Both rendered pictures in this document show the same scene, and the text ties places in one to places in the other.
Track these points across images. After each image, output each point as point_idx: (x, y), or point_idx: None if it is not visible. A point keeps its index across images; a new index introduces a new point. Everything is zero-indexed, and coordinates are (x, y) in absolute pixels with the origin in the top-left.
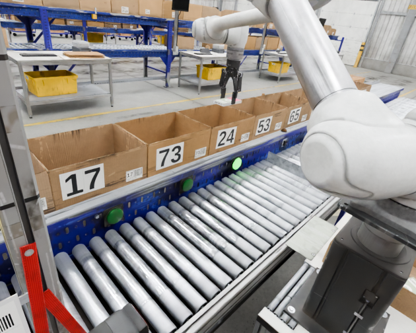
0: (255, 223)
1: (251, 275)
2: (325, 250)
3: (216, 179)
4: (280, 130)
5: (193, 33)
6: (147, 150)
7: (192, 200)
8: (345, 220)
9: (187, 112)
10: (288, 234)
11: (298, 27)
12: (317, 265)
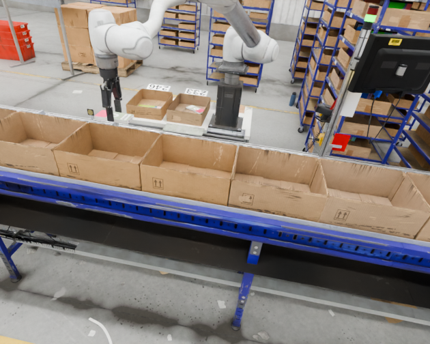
0: None
1: (234, 141)
2: (191, 125)
3: None
4: None
5: (151, 52)
6: (237, 150)
7: None
8: (155, 121)
9: (119, 164)
10: (192, 136)
11: (247, 15)
12: (205, 127)
